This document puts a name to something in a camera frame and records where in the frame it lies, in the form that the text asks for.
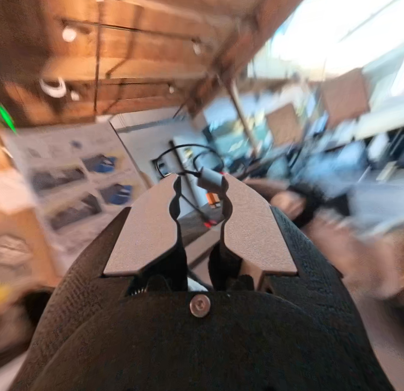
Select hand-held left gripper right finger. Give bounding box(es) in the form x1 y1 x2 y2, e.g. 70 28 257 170
221 174 299 290

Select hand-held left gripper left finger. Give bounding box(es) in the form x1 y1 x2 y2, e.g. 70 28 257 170
102 173 183 277

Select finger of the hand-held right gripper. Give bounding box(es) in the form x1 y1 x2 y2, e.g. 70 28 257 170
245 179 287 202

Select black usb cable orange plugs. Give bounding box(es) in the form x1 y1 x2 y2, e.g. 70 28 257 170
193 151 225 209

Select black usb cable red plug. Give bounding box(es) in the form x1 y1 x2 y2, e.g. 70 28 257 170
155 144 225 229

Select grey usb hub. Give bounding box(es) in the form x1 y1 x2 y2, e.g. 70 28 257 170
197 167 225 192

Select person's right hand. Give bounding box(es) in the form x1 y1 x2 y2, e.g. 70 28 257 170
271 191 308 221

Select handwritten whiteboard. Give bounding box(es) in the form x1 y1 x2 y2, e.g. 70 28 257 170
320 68 370 127
265 103 305 146

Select printed instruction sheet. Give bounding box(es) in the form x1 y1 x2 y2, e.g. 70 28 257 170
6 122 149 256

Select wooden support post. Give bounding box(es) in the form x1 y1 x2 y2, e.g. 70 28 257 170
226 81 258 154

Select white cable coil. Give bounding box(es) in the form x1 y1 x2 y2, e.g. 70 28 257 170
39 78 67 98

